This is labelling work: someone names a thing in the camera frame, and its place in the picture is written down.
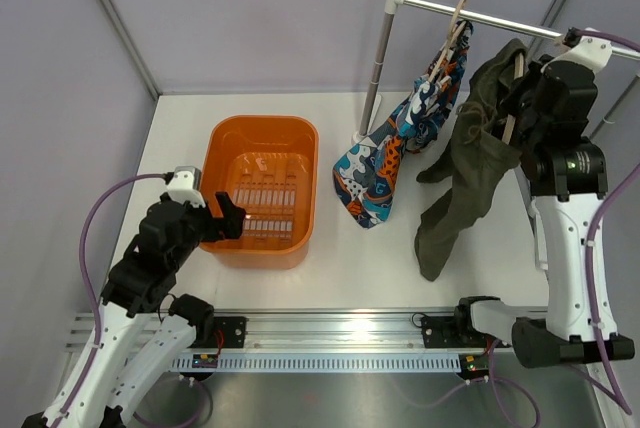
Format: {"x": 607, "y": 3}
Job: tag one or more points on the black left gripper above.
{"x": 231, "y": 222}

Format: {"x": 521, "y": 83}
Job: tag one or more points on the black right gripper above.
{"x": 535, "y": 76}

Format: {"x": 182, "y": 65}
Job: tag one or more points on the wooden hanger of green shorts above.
{"x": 519, "y": 68}

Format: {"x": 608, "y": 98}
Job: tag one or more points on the olive green shorts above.
{"x": 474, "y": 160}

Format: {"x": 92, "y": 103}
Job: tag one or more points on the wooden hanger of patterned shorts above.
{"x": 453, "y": 32}

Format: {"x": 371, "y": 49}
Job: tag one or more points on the patterned blue orange shorts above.
{"x": 365, "y": 177}

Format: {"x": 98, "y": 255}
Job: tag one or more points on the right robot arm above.
{"x": 568, "y": 181}

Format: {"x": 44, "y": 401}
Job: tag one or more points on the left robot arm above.
{"x": 109, "y": 382}

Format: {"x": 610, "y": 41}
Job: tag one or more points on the orange plastic basket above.
{"x": 268, "y": 166}

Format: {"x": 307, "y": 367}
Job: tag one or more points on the white metal clothes rack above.
{"x": 372, "y": 99}

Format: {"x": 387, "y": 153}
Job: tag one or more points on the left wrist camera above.
{"x": 183, "y": 186}

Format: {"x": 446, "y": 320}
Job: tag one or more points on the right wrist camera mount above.
{"x": 586, "y": 47}

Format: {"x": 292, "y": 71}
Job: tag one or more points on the aluminium rail with cable duct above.
{"x": 334, "y": 342}

